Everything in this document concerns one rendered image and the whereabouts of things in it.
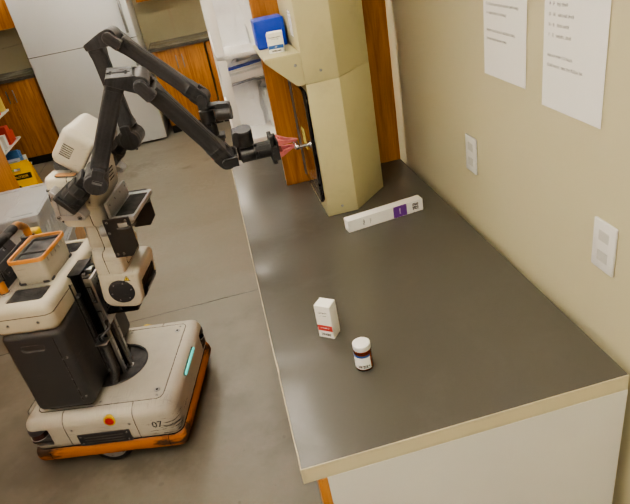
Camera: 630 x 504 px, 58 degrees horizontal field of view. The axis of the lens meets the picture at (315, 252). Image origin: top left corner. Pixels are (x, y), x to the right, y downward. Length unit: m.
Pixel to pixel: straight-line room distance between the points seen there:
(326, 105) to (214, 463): 1.51
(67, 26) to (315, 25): 5.16
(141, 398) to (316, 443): 1.42
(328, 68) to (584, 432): 1.24
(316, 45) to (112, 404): 1.64
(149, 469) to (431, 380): 1.61
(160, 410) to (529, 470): 1.54
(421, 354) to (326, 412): 0.27
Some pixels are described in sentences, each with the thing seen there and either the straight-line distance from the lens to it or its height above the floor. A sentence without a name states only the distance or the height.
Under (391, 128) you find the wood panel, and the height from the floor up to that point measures 1.08.
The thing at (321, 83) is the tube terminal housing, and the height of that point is 1.40.
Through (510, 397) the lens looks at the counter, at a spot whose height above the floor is 0.94.
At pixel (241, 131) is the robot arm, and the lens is 1.95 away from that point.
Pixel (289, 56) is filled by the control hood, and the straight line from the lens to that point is 1.85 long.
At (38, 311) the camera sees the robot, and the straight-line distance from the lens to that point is 2.35.
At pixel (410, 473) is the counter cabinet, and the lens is 1.27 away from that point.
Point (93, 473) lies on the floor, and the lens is 2.76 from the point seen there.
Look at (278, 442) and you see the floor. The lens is 2.53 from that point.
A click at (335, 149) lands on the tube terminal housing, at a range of 1.95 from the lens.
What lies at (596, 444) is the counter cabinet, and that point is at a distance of 1.46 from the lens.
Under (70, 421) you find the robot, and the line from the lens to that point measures 2.64.
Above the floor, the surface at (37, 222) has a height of 0.60.
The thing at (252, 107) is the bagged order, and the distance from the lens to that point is 3.29.
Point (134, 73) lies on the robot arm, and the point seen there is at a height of 1.55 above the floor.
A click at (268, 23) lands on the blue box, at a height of 1.59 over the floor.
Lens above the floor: 1.84
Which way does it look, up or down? 29 degrees down
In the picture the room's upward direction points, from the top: 11 degrees counter-clockwise
